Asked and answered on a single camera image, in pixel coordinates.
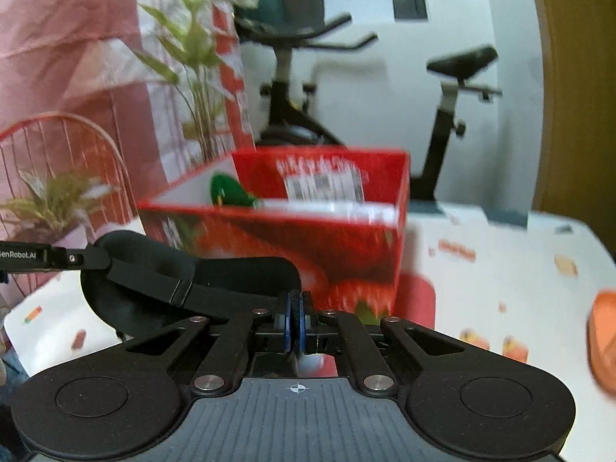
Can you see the red fabric item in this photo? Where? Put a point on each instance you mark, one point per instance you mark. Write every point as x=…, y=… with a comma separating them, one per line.
x=416, y=303

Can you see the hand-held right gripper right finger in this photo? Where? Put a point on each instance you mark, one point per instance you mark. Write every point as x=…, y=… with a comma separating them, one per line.
x=301, y=320

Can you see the orange soft item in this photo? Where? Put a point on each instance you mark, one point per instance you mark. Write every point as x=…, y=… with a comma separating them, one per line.
x=604, y=341

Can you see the pink printed hanging cloth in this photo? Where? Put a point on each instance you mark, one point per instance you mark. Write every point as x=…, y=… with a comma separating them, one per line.
x=72, y=57

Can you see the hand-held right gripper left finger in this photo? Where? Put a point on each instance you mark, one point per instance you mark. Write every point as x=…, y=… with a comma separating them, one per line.
x=288, y=320

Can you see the black sleep mask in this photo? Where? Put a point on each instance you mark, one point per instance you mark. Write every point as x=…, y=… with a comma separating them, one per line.
x=130, y=298

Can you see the wooden door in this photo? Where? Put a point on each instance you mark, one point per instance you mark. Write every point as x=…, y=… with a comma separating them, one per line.
x=577, y=106

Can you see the red cardboard box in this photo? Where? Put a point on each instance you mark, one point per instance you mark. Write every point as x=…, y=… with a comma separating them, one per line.
x=288, y=245

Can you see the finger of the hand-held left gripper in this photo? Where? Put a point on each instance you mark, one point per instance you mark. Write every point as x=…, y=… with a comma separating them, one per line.
x=53, y=257

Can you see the green soft toy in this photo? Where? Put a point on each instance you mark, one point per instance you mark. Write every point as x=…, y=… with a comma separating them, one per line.
x=231, y=192

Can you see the white printed tablecloth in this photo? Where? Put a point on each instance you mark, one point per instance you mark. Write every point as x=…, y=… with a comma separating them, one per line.
x=505, y=288

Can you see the black exercise bike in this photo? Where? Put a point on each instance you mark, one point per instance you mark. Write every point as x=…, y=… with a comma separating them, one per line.
x=442, y=120

